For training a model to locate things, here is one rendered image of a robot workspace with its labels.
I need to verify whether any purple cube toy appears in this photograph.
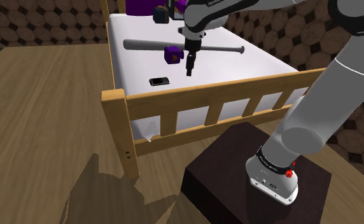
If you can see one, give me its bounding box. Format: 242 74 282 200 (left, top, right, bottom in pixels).
164 45 185 65

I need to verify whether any black mobile phone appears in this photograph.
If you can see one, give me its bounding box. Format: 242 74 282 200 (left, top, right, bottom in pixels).
149 76 171 87

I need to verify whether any wooden bed with white mattress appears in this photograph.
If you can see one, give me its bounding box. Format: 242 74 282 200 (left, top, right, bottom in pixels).
99 0 328 180

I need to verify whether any grey baseball bat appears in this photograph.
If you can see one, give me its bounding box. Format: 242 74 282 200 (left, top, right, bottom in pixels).
123 39 246 55

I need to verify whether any dark blue and tan box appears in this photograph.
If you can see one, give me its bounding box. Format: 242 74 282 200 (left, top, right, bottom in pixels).
152 5 170 25

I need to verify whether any purple pillow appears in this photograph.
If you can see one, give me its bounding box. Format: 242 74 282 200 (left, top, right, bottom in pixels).
125 0 188 17

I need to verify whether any dark brown robot stand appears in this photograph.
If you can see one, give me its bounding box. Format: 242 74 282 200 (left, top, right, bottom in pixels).
181 121 333 224

